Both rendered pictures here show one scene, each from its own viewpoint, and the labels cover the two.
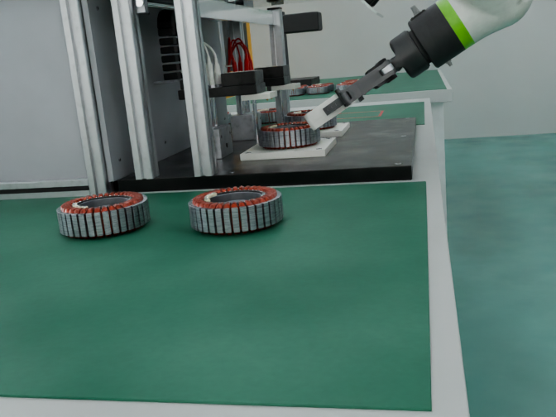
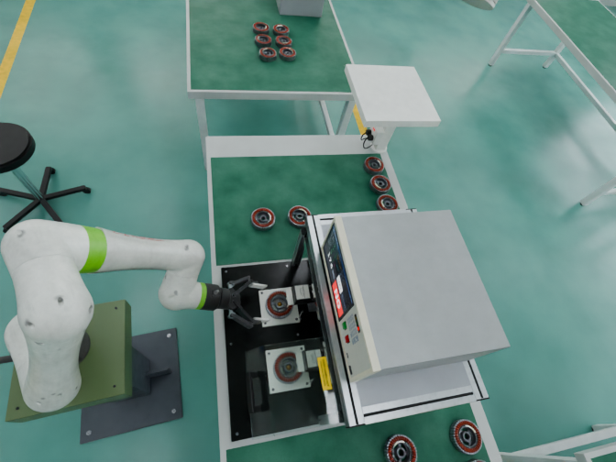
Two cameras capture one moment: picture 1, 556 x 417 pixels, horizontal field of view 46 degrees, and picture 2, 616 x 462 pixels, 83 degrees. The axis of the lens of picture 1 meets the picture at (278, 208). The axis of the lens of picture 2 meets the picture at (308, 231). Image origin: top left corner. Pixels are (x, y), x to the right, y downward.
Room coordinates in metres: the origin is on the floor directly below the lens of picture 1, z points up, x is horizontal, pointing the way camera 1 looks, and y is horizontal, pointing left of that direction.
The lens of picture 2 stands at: (1.55, -0.31, 2.15)
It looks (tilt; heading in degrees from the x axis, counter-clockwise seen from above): 58 degrees down; 141
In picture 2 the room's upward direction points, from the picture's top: 18 degrees clockwise
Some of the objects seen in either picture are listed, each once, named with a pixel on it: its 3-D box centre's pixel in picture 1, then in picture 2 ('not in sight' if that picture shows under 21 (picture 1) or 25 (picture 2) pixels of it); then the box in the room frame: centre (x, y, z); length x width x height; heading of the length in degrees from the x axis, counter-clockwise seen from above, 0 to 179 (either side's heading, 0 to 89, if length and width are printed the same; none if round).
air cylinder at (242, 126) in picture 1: (246, 125); not in sight; (1.45, 0.05, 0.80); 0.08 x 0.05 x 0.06; 167
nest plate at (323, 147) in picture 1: (289, 148); (279, 306); (1.18, -0.03, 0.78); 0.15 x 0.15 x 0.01; 77
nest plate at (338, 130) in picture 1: (311, 131); not in sight; (1.42, -0.09, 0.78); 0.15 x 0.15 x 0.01; 77
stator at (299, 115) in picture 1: (310, 119); not in sight; (1.42, -0.09, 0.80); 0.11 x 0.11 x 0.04
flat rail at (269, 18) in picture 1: (241, 14); (319, 313); (1.32, 0.04, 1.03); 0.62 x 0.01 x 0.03; 167
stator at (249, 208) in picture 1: (236, 208); (263, 219); (0.76, 0.05, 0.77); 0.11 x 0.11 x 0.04
